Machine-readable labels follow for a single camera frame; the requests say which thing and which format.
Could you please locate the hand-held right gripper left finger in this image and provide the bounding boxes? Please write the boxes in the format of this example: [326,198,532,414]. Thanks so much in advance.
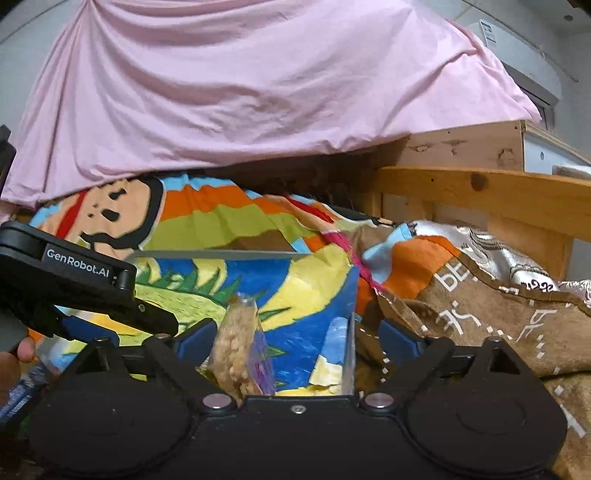
[55,318,238,414]

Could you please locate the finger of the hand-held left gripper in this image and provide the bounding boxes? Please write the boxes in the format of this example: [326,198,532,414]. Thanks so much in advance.
[52,307,121,347]
[133,298,180,339]

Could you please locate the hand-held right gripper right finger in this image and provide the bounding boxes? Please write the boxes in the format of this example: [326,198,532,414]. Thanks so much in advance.
[358,318,542,414]

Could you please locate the clear peanut brittle packet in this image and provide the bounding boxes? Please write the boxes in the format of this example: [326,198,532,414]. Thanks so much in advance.
[209,294,279,403]

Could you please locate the person's left hand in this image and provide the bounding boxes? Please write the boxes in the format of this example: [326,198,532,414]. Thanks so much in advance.
[0,336,37,409]

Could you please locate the dark blue snack packet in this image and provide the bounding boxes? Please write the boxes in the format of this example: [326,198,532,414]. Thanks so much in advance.
[0,360,52,423]

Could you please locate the brown blanket with white print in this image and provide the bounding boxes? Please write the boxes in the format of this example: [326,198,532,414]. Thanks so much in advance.
[355,222,591,480]

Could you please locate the colourful cartoon printed blanket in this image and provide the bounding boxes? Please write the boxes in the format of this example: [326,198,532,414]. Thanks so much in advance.
[28,170,462,398]

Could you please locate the plywood board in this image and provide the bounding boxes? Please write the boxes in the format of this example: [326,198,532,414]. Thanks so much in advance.
[392,120,528,175]

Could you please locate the pink bed sheet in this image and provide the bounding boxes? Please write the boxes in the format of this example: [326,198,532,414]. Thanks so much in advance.
[0,0,544,209]

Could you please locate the white air conditioner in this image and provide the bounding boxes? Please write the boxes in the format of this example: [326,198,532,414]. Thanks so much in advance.
[465,17,563,108]

